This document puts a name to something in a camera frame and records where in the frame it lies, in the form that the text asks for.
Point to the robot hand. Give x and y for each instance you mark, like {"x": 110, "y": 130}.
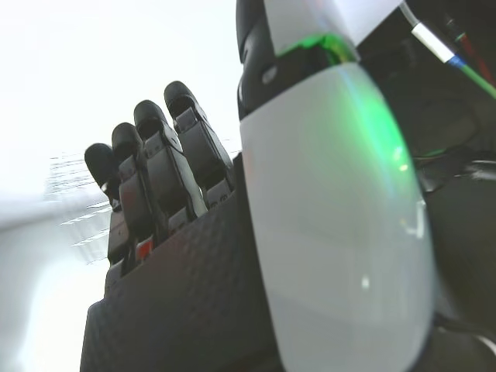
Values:
{"x": 329, "y": 232}

